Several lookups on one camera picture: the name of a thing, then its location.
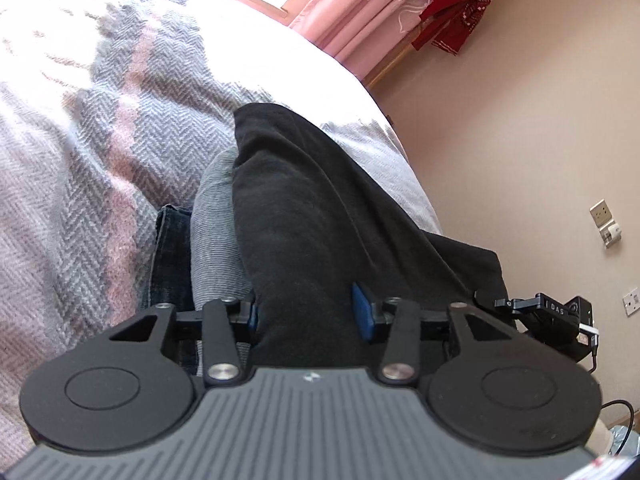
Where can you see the folded blue jeans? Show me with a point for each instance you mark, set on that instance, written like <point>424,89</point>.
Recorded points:
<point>169,278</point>

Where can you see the wall socket with plug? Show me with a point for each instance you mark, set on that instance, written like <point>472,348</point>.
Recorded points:
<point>609,229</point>

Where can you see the folded light grey garment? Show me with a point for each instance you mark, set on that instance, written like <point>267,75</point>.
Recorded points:
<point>217,273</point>

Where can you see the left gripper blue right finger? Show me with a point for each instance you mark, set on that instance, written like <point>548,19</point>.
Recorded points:
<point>368,313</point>

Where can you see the grey herringbone bed blanket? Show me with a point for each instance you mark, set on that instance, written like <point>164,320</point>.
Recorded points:
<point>112,109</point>

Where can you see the red cloth on curtain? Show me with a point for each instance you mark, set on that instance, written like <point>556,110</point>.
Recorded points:
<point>449,23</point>

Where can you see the black sweatpants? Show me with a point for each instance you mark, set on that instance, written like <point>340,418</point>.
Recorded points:
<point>310,223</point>

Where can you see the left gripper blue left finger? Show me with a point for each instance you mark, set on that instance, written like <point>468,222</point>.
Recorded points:
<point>248,314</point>

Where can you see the white wall switch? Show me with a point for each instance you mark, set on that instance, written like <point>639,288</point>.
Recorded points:
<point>631,301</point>

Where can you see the pink curtain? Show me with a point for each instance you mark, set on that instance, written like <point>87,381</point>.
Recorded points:
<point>370,5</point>

